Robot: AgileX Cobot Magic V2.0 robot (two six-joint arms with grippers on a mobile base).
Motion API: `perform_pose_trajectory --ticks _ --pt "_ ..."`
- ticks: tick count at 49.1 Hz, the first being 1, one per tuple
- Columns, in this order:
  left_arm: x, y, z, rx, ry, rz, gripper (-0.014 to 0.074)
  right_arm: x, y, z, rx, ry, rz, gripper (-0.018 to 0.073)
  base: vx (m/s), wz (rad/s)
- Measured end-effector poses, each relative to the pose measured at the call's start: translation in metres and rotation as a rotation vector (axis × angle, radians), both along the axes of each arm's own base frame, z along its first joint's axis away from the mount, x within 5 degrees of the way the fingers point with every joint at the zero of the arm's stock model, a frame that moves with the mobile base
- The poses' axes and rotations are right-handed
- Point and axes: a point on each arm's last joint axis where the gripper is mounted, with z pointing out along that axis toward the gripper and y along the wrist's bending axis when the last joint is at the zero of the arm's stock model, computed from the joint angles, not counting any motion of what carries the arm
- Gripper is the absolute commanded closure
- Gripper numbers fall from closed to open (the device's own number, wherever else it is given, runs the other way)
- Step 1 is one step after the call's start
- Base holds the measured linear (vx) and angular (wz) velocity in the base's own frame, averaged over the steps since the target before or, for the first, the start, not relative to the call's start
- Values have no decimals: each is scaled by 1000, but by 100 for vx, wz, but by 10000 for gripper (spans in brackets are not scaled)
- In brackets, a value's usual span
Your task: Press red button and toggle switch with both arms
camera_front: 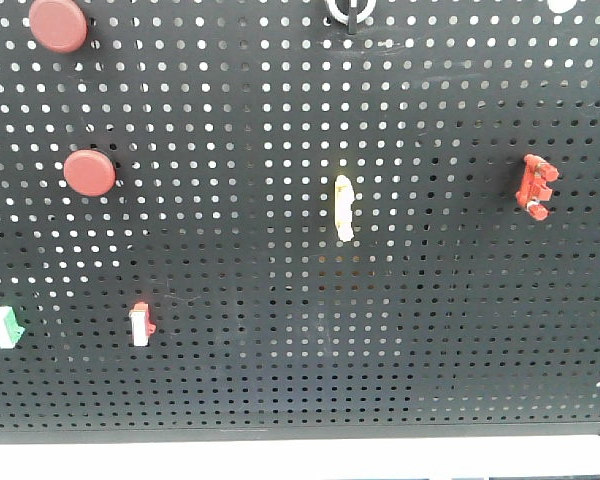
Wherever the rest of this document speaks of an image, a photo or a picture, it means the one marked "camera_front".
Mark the lower red push button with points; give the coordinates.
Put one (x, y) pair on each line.
(89, 172)

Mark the red push button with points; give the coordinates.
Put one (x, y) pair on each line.
(89, 172)
(58, 25)

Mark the upper red push button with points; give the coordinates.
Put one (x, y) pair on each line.
(58, 25)

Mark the black perforated pegboard panel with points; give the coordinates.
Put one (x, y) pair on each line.
(451, 311)

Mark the white height-adjustable table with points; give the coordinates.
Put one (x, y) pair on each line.
(441, 458)

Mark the yellow toggle switch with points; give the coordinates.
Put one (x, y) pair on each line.
(344, 197)

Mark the white red rocker switch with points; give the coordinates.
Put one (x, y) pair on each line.
(141, 326)

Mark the black rotary selector switch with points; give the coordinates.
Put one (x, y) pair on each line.
(354, 13)

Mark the white green rocker switch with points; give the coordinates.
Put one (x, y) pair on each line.
(10, 330)

